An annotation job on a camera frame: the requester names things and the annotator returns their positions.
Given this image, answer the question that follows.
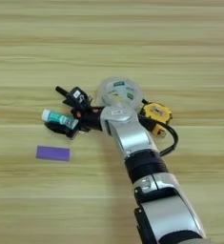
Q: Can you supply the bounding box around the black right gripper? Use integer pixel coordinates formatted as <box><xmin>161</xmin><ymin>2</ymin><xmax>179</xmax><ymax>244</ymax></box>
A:
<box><xmin>43</xmin><ymin>96</ymin><xmax>105</xmax><ymax>140</ymax></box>

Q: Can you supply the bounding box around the green and white glue stick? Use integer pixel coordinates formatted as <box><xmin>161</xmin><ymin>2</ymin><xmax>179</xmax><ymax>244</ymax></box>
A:
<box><xmin>41</xmin><ymin>109</ymin><xmax>80</xmax><ymax>130</ymax></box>

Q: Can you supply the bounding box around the black marker pen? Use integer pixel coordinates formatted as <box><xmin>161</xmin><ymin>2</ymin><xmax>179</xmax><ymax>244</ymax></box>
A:
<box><xmin>54</xmin><ymin>85</ymin><xmax>71</xmax><ymax>98</ymax></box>

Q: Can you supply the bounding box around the purple eraser block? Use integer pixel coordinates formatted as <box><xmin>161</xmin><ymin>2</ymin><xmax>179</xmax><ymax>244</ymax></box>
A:
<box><xmin>35</xmin><ymin>145</ymin><xmax>71</xmax><ymax>163</ymax></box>

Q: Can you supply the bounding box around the yellow tape measure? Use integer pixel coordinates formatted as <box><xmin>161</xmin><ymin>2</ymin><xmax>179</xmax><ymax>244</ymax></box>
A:
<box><xmin>137</xmin><ymin>101</ymin><xmax>174</xmax><ymax>138</ymax></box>

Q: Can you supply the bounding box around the black box with white label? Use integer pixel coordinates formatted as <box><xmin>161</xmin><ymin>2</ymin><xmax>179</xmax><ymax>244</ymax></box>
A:
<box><xmin>65</xmin><ymin>86</ymin><xmax>92</xmax><ymax>109</ymax></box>

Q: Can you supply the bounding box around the clear tape roll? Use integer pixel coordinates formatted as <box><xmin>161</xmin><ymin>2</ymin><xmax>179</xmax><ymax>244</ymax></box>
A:
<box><xmin>96</xmin><ymin>75</ymin><xmax>144</xmax><ymax>112</ymax></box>

